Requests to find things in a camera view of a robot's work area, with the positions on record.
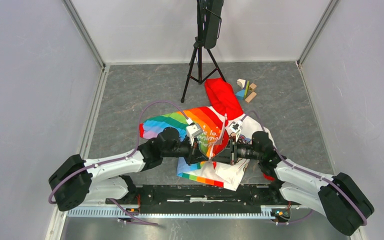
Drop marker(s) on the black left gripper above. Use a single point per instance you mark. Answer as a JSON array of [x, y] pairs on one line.
[[195, 156]]

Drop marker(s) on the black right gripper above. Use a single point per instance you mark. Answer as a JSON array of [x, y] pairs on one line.
[[228, 155]]

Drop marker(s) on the rainbow hooded zip jacket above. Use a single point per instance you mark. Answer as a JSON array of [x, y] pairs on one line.
[[214, 120]]

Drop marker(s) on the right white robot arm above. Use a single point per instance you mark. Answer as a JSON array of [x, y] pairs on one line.
[[337, 197]]

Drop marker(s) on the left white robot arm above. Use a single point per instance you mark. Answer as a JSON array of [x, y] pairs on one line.
[[80, 180]]

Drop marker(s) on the blue triangular toy block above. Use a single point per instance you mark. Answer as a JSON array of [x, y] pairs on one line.
[[240, 94]]

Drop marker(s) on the long wooden block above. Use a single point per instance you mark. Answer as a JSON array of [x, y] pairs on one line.
[[250, 97]]

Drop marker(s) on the green flat toy block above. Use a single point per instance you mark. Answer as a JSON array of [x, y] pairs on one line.
[[246, 88]]

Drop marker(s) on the small wooden cube block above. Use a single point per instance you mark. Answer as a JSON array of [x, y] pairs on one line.
[[252, 87]]

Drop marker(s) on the white arch toy block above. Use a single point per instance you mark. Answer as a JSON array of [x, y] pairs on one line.
[[242, 83]]

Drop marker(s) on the black panel on tripod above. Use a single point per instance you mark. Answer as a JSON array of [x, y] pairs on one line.
[[209, 22]]

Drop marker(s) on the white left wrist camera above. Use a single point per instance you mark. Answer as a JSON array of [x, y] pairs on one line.
[[192, 130]]

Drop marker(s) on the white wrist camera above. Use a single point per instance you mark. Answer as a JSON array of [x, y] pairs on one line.
[[235, 128], [192, 130]]

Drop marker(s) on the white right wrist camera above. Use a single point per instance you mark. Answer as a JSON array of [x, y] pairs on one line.
[[235, 128]]

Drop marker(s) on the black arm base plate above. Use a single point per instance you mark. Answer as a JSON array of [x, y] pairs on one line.
[[201, 199]]

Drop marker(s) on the black camera tripod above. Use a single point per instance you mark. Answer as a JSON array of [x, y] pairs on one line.
[[197, 61]]

